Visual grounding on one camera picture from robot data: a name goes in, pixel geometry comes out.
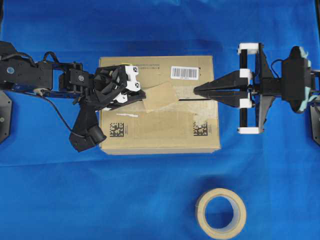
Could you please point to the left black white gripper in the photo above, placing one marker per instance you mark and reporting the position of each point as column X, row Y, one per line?
column 114, row 87

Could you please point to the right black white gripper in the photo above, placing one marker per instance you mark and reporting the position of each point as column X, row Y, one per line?
column 261, row 87

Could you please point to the beige tape strip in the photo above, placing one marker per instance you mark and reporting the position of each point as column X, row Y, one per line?
column 159, row 96

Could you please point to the beige masking tape roll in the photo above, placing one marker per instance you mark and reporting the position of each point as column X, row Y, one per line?
column 239, row 218

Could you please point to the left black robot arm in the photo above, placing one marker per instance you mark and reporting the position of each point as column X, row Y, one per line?
column 47, row 78

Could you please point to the brown cardboard box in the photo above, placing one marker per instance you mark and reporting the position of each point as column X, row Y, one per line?
column 190, row 125

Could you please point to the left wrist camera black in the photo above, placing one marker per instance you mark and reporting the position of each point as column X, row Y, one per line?
column 86, row 132

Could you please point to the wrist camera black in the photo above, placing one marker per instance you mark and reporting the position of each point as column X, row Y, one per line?
column 86, row 132
column 296, row 79

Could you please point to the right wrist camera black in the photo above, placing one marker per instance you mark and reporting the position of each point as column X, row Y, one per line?
column 296, row 79

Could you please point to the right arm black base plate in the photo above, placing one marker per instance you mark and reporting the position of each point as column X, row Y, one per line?
column 315, row 121

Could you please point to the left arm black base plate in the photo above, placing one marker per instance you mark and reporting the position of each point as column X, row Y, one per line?
column 5, row 116

